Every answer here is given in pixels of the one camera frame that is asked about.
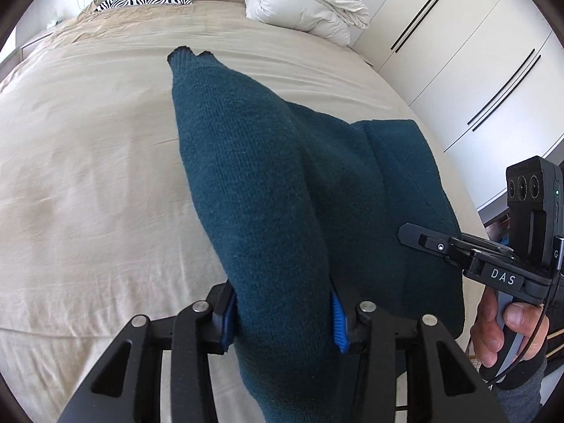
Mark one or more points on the teal knit sweater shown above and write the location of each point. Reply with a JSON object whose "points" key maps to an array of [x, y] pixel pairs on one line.
{"points": [[264, 185]]}

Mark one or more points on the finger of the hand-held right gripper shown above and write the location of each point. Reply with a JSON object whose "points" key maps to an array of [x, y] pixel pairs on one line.
{"points": [[429, 241]]}

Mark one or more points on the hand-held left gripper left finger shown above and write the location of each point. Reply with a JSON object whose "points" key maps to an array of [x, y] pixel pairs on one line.
{"points": [[229, 317]]}

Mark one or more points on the bed with beige cover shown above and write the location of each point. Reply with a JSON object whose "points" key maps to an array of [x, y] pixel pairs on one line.
{"points": [[88, 163]]}

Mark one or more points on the person's right hand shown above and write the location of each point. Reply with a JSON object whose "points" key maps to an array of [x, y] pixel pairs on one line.
{"points": [[522, 319]]}

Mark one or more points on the white nightstand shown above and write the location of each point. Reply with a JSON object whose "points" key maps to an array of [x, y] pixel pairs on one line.
{"points": [[37, 35]]}

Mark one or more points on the tan crumpled sheet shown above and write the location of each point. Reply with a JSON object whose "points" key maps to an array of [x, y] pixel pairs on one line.
{"points": [[132, 24]]}

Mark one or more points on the person's right forearm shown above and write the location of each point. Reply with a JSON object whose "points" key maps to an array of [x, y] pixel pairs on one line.
{"points": [[520, 392]]}

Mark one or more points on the folded white duvet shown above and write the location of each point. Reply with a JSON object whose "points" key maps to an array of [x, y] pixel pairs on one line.
{"points": [[304, 4]]}

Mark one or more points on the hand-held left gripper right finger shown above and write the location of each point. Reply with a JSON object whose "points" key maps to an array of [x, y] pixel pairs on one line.
{"points": [[339, 328]]}

